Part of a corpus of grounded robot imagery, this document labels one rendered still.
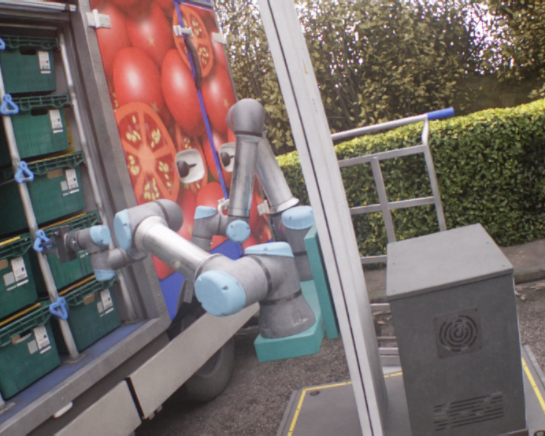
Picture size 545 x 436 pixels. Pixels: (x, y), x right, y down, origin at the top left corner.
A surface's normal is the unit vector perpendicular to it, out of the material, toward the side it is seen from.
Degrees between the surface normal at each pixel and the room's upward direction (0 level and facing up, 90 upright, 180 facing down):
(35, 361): 91
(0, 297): 92
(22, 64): 97
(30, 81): 98
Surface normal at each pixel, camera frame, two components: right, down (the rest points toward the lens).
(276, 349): -0.22, 0.18
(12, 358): 0.92, -0.09
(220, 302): -0.64, 0.31
